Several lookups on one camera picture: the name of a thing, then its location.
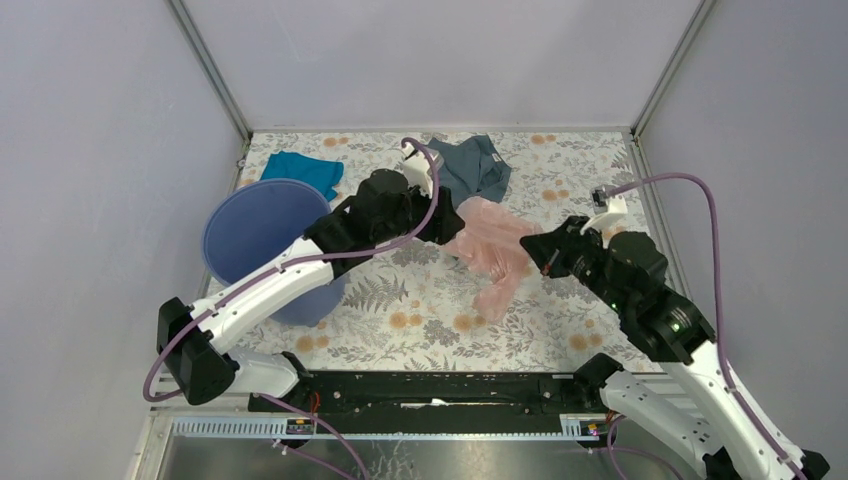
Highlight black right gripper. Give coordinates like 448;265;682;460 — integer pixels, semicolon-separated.
518;213;629;312

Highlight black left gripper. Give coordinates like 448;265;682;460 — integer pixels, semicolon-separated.
374;175;466;245

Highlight pink plastic trash bag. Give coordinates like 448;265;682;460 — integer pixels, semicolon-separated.
442;197;542;323

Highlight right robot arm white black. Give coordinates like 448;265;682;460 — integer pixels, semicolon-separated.
520;216;830;479

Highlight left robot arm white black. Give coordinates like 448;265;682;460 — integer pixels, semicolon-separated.
143;169;465;411

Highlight blue plastic trash bin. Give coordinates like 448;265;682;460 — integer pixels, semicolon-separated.
201;179;331;286

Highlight grey-blue shirt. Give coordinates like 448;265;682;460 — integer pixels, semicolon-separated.
427;135;512;208

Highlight floral tablecloth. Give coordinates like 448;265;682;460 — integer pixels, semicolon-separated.
239;132;654;372

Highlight teal cloth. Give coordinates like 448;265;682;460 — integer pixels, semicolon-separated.
260;152;344;202

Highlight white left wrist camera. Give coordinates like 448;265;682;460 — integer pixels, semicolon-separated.
400;145;433;197

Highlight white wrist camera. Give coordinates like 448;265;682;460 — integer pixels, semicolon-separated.
400;145;433;197
580;186;628;234

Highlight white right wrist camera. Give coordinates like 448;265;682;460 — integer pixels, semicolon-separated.
580;186;628;234

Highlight white slotted cable duct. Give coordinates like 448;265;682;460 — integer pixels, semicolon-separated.
172;415;607;442

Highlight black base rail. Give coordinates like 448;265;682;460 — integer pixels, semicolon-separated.
283;370;608;427

